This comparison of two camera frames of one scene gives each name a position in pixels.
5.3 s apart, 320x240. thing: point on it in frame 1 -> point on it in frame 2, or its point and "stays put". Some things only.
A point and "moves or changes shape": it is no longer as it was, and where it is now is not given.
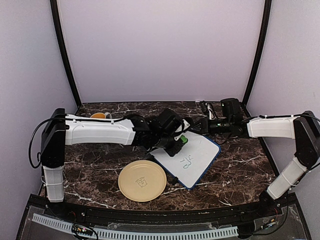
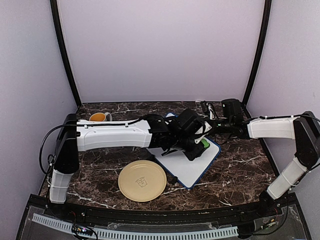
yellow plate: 142,180 stays put
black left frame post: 63,45 stays put
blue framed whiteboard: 191,161 stays put
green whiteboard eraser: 183,139 moves or changes shape
